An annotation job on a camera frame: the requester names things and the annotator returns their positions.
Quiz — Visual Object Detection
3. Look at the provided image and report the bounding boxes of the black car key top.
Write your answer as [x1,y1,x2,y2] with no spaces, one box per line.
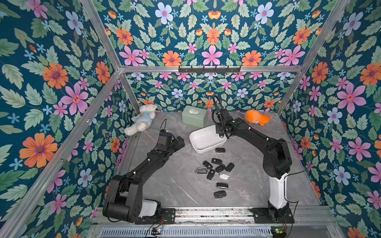
[215,147,226,154]

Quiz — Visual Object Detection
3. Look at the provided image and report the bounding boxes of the white storage box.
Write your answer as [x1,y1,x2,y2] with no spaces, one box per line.
[189,125,227,154]

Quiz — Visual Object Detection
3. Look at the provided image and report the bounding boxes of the black VW car key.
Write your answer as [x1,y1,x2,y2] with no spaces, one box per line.
[207,169,215,180]

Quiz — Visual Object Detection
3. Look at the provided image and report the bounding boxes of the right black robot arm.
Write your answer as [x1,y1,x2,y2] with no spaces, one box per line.
[214,114,292,223]

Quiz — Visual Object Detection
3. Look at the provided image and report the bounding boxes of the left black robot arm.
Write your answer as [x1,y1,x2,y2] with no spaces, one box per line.
[102,135,185,223]

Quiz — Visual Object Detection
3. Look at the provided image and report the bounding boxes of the green tissue box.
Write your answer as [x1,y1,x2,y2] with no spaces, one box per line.
[182,105,208,129]

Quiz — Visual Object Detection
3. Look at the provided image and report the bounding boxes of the black car key middle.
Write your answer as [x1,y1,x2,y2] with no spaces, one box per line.
[211,158,223,165]

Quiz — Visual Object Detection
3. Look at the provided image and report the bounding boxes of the black car key right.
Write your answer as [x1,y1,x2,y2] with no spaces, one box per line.
[225,163,235,173]

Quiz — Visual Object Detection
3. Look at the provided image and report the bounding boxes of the white car key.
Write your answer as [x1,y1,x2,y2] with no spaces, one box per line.
[219,173,230,180]

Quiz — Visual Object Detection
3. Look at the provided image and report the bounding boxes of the black car key lower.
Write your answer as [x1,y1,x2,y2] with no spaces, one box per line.
[216,182,229,189]

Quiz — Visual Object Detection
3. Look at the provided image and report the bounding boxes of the black car key bottom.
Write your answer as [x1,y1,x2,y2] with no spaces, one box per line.
[214,190,227,199]

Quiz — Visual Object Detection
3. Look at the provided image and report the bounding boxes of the orange plush toy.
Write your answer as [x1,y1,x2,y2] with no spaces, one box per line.
[244,110,272,126]

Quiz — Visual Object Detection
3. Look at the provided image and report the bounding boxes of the white teddy bear plush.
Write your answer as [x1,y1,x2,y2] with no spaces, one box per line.
[124,104,158,136]

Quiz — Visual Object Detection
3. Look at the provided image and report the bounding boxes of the white perforated vent strip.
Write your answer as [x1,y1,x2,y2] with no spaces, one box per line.
[100,226,273,238]

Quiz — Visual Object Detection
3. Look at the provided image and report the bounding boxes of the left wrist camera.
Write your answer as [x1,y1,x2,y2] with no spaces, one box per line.
[157,129,172,147]

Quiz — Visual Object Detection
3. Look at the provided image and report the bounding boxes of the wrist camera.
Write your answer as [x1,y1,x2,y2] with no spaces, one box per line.
[216,108,233,123]
[157,129,172,147]

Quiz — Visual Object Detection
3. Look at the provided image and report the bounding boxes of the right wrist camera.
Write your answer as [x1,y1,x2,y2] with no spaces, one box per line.
[216,108,233,123]

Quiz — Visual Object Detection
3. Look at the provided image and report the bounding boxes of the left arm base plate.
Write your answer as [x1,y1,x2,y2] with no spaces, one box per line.
[135,208,176,225]

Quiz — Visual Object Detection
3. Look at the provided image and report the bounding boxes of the black hook rail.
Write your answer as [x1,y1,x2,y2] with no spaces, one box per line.
[178,66,241,74]

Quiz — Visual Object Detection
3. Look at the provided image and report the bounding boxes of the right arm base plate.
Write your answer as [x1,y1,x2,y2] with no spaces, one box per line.
[250,207,295,224]

